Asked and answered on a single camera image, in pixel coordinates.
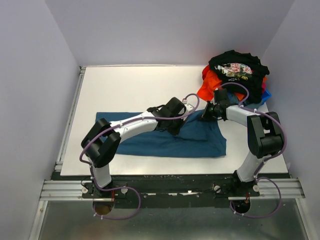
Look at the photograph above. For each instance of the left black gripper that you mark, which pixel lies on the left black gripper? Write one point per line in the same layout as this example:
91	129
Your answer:
176	131

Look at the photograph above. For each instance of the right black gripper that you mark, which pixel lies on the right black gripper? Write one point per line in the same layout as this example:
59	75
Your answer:
206	115

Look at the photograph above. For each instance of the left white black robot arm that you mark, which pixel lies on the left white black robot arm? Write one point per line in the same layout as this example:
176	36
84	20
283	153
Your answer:
100	144

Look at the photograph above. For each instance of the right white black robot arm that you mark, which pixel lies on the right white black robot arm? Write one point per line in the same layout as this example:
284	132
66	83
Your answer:
266	138

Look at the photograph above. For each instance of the grey blue t-shirt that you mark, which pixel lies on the grey blue t-shirt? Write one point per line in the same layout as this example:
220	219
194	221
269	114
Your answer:
247	104

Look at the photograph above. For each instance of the orange t-shirt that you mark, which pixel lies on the orange t-shirt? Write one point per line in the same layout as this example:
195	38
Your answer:
211	80

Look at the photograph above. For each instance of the black floral t-shirt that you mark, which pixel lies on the black floral t-shirt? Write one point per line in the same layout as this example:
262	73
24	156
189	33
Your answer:
251	82

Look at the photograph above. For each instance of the blue plastic bin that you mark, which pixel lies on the blue plastic bin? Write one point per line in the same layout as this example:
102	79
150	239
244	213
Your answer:
265	96

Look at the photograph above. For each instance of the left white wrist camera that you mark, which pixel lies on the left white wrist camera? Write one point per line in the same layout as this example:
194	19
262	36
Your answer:
188	108

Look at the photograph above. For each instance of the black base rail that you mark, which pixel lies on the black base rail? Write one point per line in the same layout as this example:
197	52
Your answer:
168	191

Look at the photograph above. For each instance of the aluminium frame profile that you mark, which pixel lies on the aluminium frame profile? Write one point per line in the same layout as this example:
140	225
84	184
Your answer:
43	204

